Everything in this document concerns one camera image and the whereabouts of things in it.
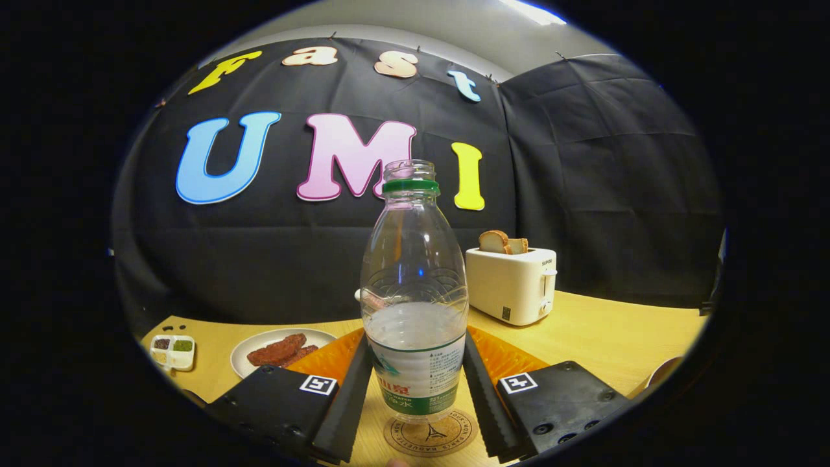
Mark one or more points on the white toaster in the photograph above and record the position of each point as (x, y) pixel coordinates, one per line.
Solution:
(506, 285)

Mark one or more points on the brown sausage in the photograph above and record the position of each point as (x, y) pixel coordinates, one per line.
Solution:
(303, 354)
(275, 350)

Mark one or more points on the white compartment snack tray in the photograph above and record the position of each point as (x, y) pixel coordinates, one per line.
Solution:
(174, 353)

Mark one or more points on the toast bread slice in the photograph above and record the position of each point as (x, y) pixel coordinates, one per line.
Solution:
(520, 246)
(494, 242)

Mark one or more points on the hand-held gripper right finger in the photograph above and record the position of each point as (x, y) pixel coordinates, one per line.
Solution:
(486, 408)

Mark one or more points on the round cork coaster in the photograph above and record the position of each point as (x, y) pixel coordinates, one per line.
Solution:
(431, 438)

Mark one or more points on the wooden table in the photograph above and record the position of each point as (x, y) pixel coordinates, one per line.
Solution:
(596, 337)

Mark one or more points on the clear plastic juice bottle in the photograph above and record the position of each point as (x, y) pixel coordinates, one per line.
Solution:
(415, 383)

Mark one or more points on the black backdrop cloth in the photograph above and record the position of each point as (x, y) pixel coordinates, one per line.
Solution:
(259, 259)

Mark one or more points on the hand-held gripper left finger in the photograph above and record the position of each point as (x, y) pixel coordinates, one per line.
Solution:
(347, 408)

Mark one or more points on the white round plate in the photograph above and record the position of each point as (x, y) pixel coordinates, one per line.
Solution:
(249, 366)

